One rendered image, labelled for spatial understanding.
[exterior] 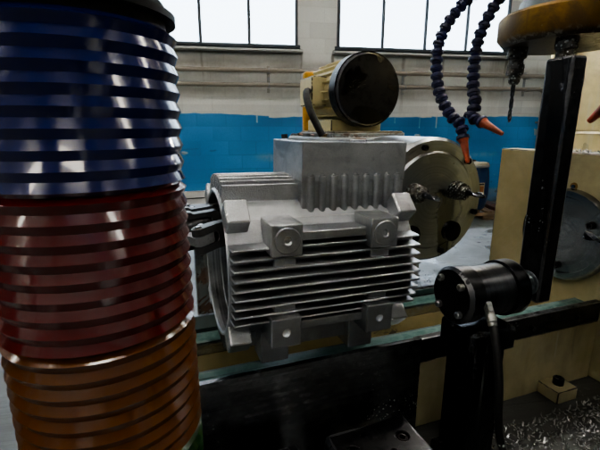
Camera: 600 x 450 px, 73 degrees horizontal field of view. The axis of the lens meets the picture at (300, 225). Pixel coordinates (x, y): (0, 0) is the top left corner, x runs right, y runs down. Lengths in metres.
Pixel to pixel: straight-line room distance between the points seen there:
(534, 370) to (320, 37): 5.81
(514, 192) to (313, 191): 0.51
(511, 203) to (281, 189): 0.53
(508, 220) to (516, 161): 0.11
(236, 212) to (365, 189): 0.14
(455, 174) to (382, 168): 0.44
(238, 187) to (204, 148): 5.61
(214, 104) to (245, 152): 0.77
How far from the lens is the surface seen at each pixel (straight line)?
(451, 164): 0.86
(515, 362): 0.67
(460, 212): 0.89
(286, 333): 0.40
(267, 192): 0.41
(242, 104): 5.99
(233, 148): 5.99
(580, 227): 0.76
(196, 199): 0.66
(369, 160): 0.43
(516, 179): 0.83
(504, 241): 0.86
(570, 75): 0.49
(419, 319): 0.67
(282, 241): 0.35
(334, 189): 0.41
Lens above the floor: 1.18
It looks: 14 degrees down
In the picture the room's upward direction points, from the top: straight up
